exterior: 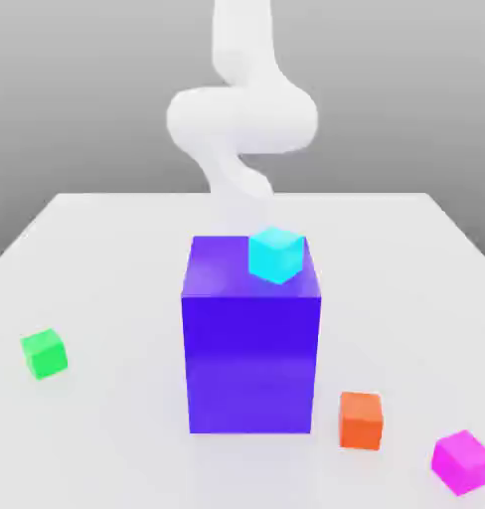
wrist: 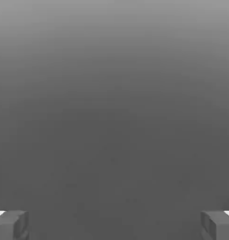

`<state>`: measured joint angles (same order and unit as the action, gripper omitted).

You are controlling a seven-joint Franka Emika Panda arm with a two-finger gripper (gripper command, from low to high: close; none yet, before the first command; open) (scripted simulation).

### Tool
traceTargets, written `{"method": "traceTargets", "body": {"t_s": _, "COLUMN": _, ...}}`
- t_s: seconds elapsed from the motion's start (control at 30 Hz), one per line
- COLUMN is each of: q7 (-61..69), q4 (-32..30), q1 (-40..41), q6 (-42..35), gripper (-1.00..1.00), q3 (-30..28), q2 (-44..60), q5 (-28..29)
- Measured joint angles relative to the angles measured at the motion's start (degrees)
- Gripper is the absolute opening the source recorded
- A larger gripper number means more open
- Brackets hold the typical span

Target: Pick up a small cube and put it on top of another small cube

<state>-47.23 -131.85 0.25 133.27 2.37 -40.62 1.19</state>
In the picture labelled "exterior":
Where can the large purple box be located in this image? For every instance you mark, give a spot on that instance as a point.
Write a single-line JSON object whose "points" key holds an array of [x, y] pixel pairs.
{"points": [[250, 358]]}

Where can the small cyan cube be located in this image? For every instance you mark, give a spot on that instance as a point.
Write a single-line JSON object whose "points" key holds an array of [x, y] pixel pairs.
{"points": [[276, 256]]}

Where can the small magenta cube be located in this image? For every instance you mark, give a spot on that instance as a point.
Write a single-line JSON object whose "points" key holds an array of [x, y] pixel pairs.
{"points": [[462, 463]]}

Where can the small green cube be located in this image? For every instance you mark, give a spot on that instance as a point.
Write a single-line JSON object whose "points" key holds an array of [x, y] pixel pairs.
{"points": [[44, 354]]}

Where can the small orange cube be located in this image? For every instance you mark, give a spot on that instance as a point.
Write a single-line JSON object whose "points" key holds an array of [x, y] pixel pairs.
{"points": [[360, 422]]}

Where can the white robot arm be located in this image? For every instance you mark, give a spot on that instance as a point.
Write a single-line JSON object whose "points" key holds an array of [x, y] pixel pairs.
{"points": [[242, 119]]}

